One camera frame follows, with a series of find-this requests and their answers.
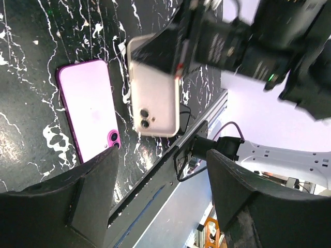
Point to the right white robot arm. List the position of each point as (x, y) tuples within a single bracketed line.
[(288, 42)]

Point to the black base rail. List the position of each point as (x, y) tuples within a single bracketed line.
[(131, 217)]

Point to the pink phone case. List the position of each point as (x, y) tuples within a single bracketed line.
[(154, 96)]

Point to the purple smartphone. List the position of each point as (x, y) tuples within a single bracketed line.
[(87, 97)]

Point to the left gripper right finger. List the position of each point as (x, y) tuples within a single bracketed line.
[(255, 212)]

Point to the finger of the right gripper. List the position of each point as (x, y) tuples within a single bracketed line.
[(164, 51)]

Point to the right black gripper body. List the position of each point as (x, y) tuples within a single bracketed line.
[(204, 40)]

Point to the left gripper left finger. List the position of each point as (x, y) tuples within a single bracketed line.
[(69, 210)]

